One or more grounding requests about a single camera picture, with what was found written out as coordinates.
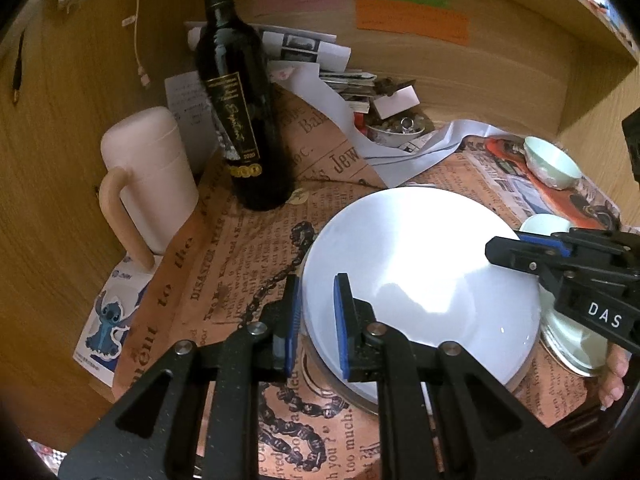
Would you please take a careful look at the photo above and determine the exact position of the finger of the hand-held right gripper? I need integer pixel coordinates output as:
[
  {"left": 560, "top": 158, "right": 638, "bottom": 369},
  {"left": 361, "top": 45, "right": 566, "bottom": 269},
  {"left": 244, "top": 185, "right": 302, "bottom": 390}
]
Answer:
[
  {"left": 485, "top": 236, "right": 568, "bottom": 286},
  {"left": 520, "top": 227, "right": 636, "bottom": 256}
]

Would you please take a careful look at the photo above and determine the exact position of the handwritten paper note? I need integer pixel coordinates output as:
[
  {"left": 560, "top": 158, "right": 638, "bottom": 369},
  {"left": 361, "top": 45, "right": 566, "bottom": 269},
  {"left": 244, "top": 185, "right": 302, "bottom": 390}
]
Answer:
[{"left": 165, "top": 71, "right": 221, "bottom": 176}]

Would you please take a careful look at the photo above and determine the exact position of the pile of papers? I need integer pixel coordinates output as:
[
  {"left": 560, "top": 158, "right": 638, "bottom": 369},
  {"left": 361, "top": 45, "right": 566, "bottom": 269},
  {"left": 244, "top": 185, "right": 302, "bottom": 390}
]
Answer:
[{"left": 270, "top": 60, "right": 516, "bottom": 188}]

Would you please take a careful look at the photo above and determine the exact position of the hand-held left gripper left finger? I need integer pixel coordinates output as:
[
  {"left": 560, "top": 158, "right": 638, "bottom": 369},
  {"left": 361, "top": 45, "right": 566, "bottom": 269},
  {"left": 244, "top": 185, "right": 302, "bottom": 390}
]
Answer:
[{"left": 57, "top": 274, "right": 303, "bottom": 480}]

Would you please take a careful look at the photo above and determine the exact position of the white plate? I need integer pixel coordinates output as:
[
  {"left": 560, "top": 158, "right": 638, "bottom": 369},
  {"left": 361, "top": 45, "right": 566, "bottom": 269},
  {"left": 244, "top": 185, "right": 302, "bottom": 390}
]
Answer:
[{"left": 301, "top": 187, "right": 543, "bottom": 396}]

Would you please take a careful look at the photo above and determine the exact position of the cartoon sticker card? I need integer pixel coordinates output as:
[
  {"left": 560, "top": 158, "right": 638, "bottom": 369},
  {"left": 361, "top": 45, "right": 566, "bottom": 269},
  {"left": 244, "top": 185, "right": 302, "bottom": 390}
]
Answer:
[{"left": 72, "top": 255, "right": 156, "bottom": 388}]

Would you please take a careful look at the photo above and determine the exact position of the orange sticky note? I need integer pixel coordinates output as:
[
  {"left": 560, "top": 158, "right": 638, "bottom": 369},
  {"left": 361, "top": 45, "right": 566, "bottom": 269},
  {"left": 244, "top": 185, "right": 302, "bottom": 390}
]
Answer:
[{"left": 355, "top": 0, "right": 471, "bottom": 47}]

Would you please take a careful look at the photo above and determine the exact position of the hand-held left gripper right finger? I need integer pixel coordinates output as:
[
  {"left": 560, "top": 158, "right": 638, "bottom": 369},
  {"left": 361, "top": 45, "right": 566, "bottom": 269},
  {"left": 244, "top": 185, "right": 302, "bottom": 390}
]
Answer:
[{"left": 333, "top": 272, "right": 586, "bottom": 480}]

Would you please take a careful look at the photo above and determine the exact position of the pink lidded mug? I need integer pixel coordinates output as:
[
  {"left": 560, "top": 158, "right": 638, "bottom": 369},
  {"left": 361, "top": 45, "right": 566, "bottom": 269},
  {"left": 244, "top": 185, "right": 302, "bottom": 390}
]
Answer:
[{"left": 98, "top": 106, "right": 201, "bottom": 271}]

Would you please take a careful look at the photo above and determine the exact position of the light green bowl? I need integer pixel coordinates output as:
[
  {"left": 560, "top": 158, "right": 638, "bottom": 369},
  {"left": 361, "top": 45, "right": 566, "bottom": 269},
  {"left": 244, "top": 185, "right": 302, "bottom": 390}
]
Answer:
[{"left": 523, "top": 136, "right": 583, "bottom": 191}]

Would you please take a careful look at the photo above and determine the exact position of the pile of photo cards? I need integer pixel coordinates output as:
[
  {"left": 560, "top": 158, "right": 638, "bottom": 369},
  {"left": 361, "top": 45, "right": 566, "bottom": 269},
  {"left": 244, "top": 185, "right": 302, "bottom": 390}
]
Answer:
[{"left": 320, "top": 71, "right": 381, "bottom": 111}]

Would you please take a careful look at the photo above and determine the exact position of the dark wine bottle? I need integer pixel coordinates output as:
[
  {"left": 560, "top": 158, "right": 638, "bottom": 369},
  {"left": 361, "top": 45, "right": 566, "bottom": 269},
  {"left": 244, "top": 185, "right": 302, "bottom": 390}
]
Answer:
[{"left": 194, "top": 0, "right": 296, "bottom": 212}]

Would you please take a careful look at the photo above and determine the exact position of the colourful printed paper mat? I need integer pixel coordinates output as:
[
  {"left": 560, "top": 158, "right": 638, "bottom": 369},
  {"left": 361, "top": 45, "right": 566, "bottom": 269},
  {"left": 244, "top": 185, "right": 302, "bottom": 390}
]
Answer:
[{"left": 457, "top": 135, "right": 623, "bottom": 233}]

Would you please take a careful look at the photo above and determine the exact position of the white cable with tag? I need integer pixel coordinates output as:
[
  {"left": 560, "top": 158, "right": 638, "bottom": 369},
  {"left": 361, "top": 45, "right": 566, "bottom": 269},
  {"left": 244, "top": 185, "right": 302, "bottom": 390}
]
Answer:
[{"left": 122, "top": 0, "right": 152, "bottom": 90}]

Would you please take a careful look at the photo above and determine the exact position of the person's right hand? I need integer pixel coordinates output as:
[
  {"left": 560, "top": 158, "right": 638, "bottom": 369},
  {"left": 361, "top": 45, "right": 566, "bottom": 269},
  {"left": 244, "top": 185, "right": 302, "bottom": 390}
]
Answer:
[{"left": 597, "top": 345, "right": 630, "bottom": 410}]

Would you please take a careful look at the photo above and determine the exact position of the small bowl of metal bits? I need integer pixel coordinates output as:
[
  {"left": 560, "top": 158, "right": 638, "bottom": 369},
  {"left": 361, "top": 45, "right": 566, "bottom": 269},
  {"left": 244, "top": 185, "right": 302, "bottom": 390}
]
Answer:
[{"left": 365, "top": 112, "right": 433, "bottom": 148}]

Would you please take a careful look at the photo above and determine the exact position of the white card block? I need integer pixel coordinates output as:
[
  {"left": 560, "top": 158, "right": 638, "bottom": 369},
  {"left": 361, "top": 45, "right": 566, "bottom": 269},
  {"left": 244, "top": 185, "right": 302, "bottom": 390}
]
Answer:
[{"left": 372, "top": 85, "right": 420, "bottom": 120}]

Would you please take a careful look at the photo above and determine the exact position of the wooden desk shelf unit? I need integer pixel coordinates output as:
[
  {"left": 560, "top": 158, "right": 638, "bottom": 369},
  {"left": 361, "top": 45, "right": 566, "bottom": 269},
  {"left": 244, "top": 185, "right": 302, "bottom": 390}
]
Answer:
[{"left": 0, "top": 0, "right": 640, "bottom": 411}]

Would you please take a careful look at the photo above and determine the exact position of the shiny pale bowl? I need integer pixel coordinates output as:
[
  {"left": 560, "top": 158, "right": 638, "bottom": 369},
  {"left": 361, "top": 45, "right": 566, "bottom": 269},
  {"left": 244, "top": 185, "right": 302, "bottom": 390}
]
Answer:
[{"left": 539, "top": 287, "right": 608, "bottom": 378}]

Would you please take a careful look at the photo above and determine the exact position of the newspaper print paper mat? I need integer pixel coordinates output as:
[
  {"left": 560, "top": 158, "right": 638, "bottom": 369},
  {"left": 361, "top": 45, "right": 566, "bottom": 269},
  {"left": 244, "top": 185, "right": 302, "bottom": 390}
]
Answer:
[{"left": 112, "top": 82, "right": 596, "bottom": 480}]

